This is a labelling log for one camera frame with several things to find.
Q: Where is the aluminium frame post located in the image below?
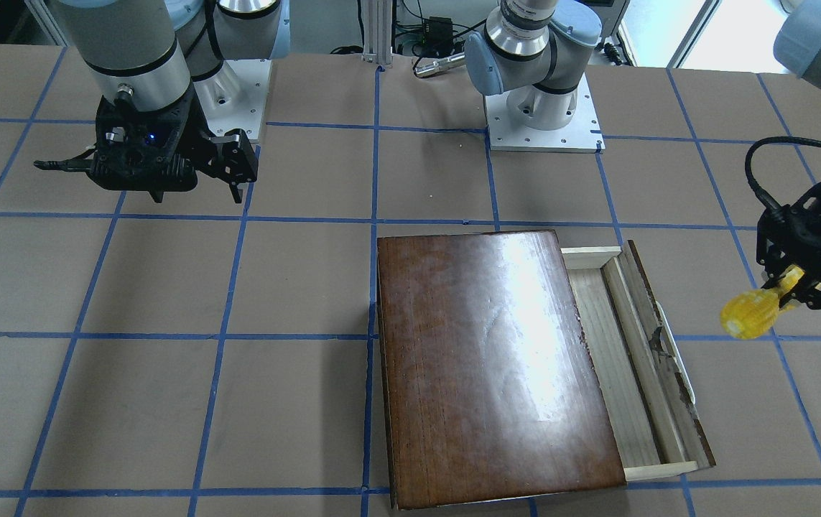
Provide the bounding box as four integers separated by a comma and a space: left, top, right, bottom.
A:
358, 0, 396, 70

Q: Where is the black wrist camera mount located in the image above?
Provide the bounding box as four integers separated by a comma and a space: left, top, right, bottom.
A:
33, 94, 198, 193

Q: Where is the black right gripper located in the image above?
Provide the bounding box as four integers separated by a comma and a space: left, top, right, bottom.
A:
147, 101, 259, 204

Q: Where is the light wood drawer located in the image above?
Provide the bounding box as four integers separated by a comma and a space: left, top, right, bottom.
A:
561, 241, 718, 482

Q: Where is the black power adapter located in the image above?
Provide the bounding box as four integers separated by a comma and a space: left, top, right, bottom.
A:
421, 17, 454, 47

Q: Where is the silver cylindrical tool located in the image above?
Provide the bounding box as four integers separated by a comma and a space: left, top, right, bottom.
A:
412, 52, 466, 79

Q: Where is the yellow corn cob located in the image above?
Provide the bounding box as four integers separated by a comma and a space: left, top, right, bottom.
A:
720, 288, 797, 340

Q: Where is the dark brown wooden cabinet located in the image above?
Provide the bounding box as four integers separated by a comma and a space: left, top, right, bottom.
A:
377, 231, 626, 511

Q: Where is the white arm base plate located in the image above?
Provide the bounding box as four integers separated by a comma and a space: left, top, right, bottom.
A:
194, 60, 273, 144
483, 75, 606, 153

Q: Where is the black cables bundle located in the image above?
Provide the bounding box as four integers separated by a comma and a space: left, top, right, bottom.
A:
330, 0, 497, 58

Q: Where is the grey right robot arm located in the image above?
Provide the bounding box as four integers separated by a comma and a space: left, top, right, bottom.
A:
34, 1, 291, 203

